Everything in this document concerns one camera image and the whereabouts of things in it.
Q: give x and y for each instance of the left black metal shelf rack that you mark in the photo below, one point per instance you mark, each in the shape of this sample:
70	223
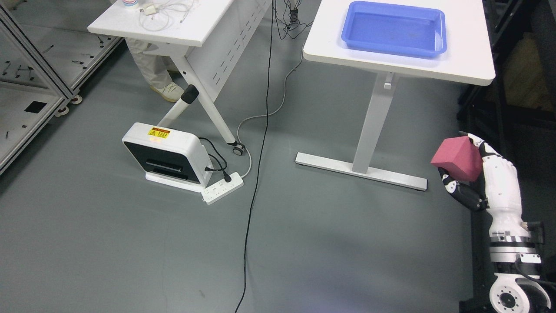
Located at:
522	40

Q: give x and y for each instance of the white paper cup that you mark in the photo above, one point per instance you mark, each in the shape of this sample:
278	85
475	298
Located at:
129	3

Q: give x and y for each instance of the white power strip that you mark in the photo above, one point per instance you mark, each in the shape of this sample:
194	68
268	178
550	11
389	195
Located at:
222	188

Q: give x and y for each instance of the white charger with cable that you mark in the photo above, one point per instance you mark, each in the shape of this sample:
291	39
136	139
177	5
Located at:
162	14

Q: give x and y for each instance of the white folding table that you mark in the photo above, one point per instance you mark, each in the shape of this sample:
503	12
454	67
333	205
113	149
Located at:
205	47

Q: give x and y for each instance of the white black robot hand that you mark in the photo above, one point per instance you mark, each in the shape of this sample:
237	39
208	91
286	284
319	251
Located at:
496	190

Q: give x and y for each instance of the aluminium frame cabinet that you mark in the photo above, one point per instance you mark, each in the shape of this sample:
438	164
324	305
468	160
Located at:
46	55

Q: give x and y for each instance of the white box appliance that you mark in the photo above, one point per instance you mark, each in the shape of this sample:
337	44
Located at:
171	157

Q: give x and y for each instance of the blue plastic tray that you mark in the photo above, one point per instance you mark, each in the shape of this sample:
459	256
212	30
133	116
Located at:
395	29

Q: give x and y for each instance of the white desk with T-leg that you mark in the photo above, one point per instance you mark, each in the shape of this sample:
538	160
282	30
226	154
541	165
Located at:
468	59

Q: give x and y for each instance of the person in beige clothes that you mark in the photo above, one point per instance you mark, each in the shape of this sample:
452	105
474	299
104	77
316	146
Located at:
155	69

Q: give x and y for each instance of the pink foam block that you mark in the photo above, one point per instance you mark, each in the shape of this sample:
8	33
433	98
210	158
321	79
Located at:
459	157

